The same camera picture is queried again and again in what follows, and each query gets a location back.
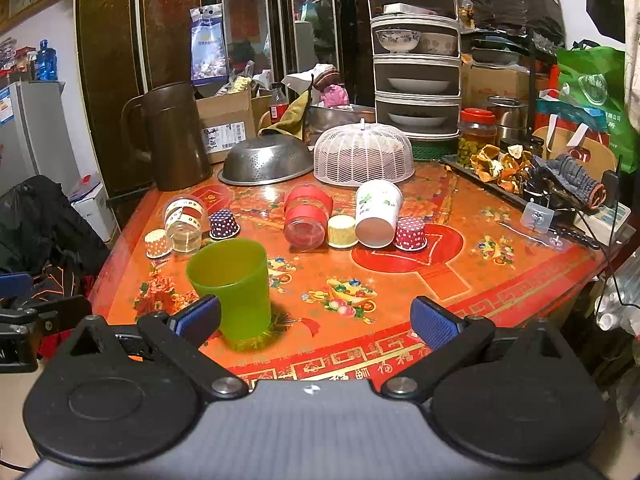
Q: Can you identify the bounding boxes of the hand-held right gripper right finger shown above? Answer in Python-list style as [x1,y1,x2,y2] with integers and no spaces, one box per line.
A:
[382,296,566,403]

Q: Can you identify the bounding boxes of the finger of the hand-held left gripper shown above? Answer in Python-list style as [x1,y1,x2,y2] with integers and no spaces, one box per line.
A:
[0,295,93,373]
[0,272,33,303]

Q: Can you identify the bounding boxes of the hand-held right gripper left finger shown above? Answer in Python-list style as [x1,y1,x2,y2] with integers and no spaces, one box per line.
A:
[55,295,249,401]

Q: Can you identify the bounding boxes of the green plastic cup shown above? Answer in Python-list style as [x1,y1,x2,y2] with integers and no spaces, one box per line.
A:
[186,238,273,352]

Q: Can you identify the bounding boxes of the orange dotted baking cup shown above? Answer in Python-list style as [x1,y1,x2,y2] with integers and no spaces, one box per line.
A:
[145,229,173,259]

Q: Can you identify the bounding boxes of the red dotted baking cup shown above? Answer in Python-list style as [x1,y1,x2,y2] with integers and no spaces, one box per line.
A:
[395,217,427,252]

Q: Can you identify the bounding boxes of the clear printed plastic cup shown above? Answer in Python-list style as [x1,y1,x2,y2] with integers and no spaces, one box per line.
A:
[164,195,210,253]

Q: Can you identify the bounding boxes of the dark blue dotted baking cup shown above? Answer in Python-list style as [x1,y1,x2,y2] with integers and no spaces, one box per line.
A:
[209,209,241,241]

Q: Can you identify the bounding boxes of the white paper cup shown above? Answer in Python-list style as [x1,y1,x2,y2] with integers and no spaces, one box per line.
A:
[355,180,404,249]

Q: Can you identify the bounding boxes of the yellow paper baking cup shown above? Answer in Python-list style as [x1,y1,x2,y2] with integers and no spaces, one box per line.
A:
[327,214,359,249]

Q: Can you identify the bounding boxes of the red transparent cup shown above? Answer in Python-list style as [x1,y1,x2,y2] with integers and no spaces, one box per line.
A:
[283,184,334,251]

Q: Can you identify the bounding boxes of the black plastic bag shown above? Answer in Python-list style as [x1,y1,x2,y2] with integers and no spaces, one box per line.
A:
[0,175,111,281]

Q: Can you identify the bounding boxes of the small white carton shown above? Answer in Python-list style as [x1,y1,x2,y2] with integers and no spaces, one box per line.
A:
[67,180,118,243]

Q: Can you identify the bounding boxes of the small clear plastic box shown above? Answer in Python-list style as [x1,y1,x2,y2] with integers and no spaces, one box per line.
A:
[520,202,553,233]

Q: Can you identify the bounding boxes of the white fridge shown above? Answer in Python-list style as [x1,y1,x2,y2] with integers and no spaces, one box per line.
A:
[0,80,81,196]

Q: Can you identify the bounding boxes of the black tray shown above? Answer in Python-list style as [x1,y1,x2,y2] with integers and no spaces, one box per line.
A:
[442,154,576,223]

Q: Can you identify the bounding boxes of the dried orange peels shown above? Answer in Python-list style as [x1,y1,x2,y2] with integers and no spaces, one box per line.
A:
[470,144,536,193]

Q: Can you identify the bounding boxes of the metal colander bowl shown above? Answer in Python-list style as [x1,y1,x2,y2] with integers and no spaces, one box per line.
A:
[218,132,315,187]

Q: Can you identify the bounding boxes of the white plastic food cover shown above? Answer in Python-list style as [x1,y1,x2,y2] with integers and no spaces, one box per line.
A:
[313,120,416,187]

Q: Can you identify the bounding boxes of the brown plastic pitcher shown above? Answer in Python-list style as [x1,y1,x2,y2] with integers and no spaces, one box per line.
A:
[121,82,213,192]

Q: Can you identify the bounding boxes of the glass jar with red lid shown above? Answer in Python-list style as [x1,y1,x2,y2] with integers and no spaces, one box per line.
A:
[457,108,498,168]

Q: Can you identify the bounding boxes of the cardboard box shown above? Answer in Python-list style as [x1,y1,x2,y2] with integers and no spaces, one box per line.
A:
[196,87,258,165]

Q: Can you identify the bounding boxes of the grey striped glove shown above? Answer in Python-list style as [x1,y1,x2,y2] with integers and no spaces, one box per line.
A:
[545,155,608,211]

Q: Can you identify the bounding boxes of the white plate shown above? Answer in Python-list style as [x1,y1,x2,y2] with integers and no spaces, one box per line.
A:
[387,77,451,93]
[387,112,448,128]

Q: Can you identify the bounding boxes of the metal pot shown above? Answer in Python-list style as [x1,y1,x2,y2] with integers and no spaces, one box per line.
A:
[487,96,529,141]

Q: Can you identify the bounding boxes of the olive green cloth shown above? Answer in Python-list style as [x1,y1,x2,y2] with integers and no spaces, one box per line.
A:
[260,91,315,143]

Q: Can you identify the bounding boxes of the metal basin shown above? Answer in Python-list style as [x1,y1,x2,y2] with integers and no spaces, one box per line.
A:
[307,105,376,146]

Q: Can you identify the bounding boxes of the blue plastic bottle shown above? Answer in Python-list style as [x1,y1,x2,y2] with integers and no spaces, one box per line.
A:
[35,39,58,82]

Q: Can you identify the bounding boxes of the cola bottle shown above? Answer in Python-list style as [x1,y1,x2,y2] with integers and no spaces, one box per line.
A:
[270,82,290,126]

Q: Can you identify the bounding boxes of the grey tiered dish rack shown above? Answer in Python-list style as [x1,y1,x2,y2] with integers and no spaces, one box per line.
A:
[367,0,462,161]

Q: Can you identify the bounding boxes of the blue hanging plastic packet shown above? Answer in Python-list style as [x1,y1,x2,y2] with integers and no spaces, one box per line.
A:
[190,4,228,86]

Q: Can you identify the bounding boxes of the white bowl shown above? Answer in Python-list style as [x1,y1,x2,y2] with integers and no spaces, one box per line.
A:
[417,32,458,57]

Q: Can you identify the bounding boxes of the blue patterned bowl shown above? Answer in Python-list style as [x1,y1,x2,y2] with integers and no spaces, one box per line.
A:
[375,29,422,54]

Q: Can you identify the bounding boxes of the green shopping bag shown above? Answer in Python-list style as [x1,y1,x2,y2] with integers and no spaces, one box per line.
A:
[556,45,640,171]

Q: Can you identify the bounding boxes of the black handled knife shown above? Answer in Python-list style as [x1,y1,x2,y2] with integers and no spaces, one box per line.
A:
[500,222,601,251]

